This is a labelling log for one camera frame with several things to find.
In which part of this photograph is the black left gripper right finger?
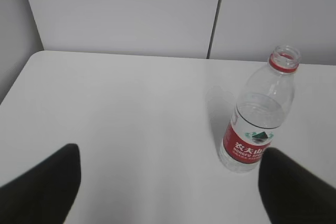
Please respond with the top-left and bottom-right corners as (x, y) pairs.
(258, 147), (335, 223)

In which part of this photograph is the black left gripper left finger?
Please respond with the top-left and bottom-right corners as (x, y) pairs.
(1, 143), (81, 223)

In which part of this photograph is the clear Nongfu Spring water bottle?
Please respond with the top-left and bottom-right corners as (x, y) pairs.
(219, 45), (301, 173)

